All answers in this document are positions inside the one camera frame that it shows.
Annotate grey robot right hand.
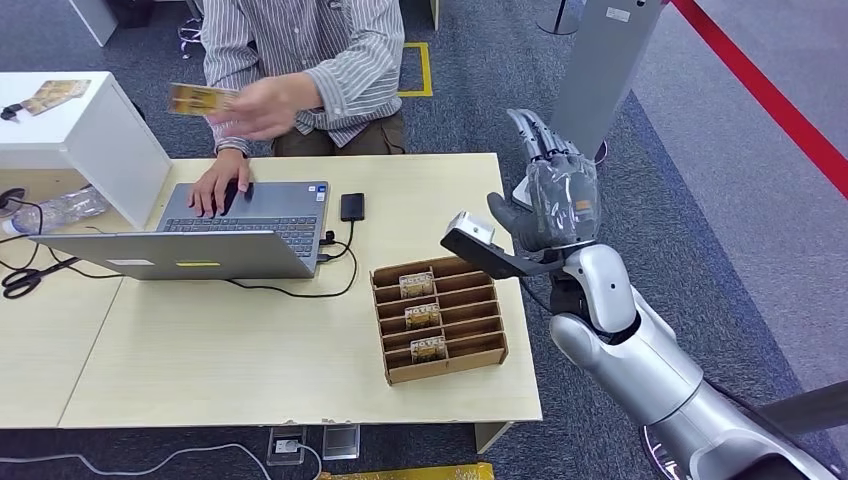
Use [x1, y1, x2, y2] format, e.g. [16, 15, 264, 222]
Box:
[486, 107, 603, 254]

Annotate person's left hand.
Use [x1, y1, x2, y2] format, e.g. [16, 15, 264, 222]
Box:
[206, 71, 325, 142]

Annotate person's right hand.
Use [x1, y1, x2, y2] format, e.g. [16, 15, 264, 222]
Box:
[187, 146, 253, 219]

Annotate gold hotel card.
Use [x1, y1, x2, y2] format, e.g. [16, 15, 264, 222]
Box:
[398, 272, 435, 299]
[409, 335, 448, 364]
[21, 79, 92, 117]
[167, 82, 240, 118]
[404, 303, 442, 331]

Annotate person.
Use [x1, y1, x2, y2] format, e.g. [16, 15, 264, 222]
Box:
[198, 0, 409, 158]

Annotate cardboard card organizer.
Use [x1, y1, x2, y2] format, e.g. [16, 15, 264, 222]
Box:
[369, 256, 510, 386]

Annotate grey laptop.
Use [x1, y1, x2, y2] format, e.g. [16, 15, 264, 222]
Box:
[29, 180, 331, 281]

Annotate white cabinet box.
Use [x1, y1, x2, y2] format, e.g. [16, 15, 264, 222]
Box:
[0, 70, 172, 230]

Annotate silver metal pillar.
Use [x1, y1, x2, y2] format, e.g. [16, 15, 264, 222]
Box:
[548, 0, 664, 162]

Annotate clear plastic water bottle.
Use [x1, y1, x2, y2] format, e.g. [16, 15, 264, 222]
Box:
[1, 186, 111, 236]

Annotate grey stanchion base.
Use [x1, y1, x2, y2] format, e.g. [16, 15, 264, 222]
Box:
[535, 0, 584, 36]

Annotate white furniture block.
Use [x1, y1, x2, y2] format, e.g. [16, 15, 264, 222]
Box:
[66, 0, 119, 48]

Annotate black scissors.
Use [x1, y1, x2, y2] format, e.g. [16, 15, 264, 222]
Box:
[1, 256, 82, 299]

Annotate red floor tape strip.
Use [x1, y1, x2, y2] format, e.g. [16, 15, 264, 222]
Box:
[669, 0, 848, 200]

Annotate wooden desk leg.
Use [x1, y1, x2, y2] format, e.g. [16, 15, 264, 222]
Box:
[474, 419, 515, 454]

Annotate floor power socket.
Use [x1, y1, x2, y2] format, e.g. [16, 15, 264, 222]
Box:
[266, 425, 308, 468]

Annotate metal floor plate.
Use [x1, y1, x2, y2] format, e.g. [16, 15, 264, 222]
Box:
[321, 422, 361, 462]

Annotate yellow patterned packet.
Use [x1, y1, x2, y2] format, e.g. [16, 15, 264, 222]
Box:
[321, 462, 496, 480]

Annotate dark grey pole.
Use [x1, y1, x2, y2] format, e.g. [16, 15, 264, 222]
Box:
[755, 380, 848, 437]

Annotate pale wrist camera, black bracket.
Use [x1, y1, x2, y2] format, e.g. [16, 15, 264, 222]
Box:
[440, 211, 566, 280]

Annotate white wire frame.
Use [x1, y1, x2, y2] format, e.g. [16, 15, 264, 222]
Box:
[176, 16, 203, 60]

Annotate black drive cable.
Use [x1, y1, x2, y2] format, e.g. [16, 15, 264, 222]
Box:
[223, 218, 360, 299]

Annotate thin black cable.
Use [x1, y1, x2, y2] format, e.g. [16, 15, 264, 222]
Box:
[0, 197, 124, 280]

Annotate white power cable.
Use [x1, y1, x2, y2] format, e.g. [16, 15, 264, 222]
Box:
[0, 442, 323, 480]

